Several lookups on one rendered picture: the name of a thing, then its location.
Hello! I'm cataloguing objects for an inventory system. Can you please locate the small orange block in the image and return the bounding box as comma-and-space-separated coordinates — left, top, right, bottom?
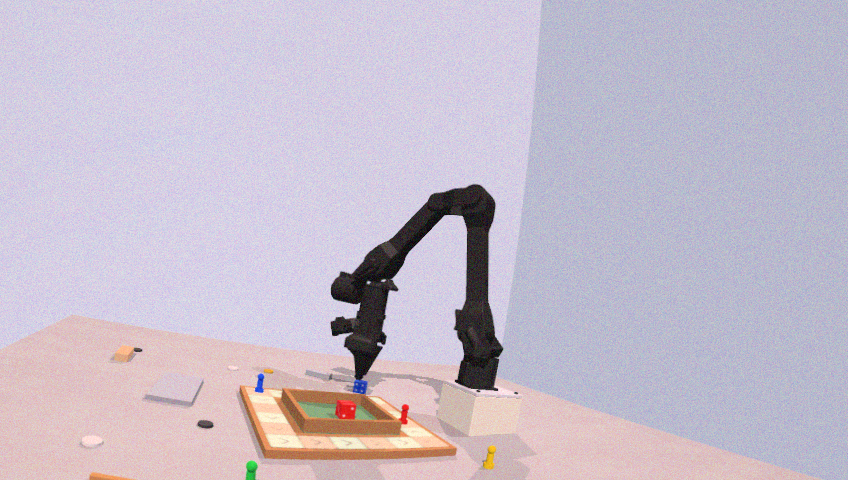
114, 345, 134, 362

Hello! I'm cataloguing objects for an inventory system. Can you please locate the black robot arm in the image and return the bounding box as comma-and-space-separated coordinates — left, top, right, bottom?
331, 184, 503, 391

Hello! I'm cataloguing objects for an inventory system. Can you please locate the green pawn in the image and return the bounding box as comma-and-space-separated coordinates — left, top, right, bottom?
246, 460, 258, 480

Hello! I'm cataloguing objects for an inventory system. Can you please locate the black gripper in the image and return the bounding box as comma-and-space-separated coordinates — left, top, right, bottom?
344, 306, 387, 381

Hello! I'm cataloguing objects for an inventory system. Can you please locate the yellow game pawn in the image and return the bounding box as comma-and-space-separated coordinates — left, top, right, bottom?
483, 446, 496, 469

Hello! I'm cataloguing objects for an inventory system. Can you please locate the red die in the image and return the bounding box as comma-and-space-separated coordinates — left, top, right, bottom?
335, 400, 356, 419

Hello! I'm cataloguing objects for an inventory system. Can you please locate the blue die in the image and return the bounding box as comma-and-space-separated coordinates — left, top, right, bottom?
353, 380, 368, 394

